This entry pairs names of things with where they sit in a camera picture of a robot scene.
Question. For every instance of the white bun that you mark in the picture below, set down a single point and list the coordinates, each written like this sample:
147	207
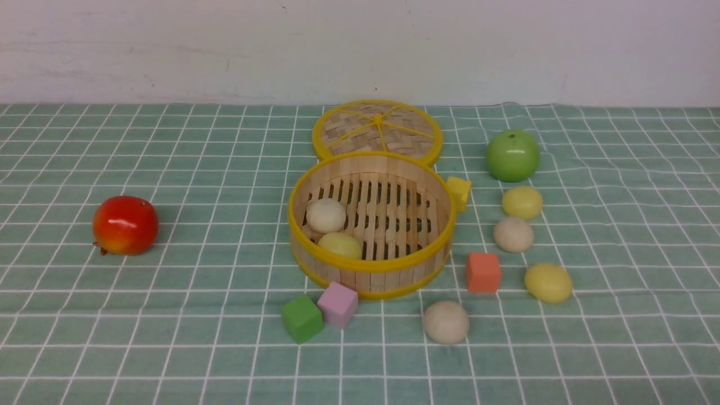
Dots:
513	234
326	215
446	322

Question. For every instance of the yellow bun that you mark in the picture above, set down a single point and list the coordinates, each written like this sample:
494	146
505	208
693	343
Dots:
341	244
523	202
548	282

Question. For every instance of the white bun front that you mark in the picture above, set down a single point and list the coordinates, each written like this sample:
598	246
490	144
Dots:
446	322

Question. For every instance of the bamboo steamer tray yellow rim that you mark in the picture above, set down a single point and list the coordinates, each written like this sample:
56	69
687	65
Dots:
400	211

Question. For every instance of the woven bamboo steamer lid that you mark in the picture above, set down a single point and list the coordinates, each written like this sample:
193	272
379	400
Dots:
378	125

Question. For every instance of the yellow cube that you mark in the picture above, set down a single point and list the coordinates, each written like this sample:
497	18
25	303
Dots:
460	190

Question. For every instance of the pink cube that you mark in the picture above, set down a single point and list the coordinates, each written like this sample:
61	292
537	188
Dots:
338	305

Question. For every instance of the green cube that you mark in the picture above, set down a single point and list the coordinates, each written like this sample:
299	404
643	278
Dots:
302	319

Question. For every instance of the orange cube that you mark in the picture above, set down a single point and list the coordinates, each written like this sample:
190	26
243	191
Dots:
483	272

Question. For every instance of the green apple toy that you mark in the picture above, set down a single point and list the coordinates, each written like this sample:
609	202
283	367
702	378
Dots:
512	156

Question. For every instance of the red pomegranate toy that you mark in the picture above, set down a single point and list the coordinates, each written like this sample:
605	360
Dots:
125	225

